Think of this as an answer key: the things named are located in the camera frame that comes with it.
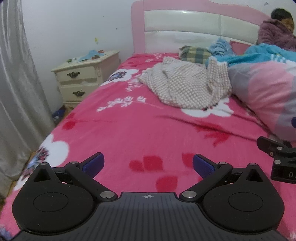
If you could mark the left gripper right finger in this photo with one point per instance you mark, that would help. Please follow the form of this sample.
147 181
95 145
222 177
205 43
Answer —
211 172

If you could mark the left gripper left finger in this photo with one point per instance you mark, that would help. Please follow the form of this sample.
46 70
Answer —
83 175

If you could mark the beige white houndstooth sweater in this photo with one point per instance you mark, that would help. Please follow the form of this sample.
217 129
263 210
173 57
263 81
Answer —
188 85

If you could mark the pink floral bed blanket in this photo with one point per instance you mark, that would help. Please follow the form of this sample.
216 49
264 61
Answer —
148 149

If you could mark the grey curtain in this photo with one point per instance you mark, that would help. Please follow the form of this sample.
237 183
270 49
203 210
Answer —
26 118

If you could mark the pink grey quilt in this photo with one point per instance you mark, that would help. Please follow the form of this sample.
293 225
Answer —
268 89

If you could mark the cream bedside table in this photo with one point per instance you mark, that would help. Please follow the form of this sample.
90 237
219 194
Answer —
76 80

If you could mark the green plaid pillow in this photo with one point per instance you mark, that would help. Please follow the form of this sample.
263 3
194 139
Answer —
194 54

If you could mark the blue cloth on nightstand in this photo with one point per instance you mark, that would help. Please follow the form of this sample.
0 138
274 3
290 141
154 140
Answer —
93 54

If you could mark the blue patterned quilt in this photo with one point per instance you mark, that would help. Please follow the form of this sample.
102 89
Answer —
257 54

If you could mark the light blue garment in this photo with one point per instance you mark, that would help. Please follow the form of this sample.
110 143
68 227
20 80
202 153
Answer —
221 48

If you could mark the dark pink pillow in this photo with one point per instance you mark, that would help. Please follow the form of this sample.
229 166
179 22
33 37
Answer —
238 47

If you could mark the person in purple jacket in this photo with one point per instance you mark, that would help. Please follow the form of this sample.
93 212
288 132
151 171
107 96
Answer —
278 30

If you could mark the pink white headboard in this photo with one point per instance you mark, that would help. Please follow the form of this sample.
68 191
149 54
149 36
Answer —
165 26

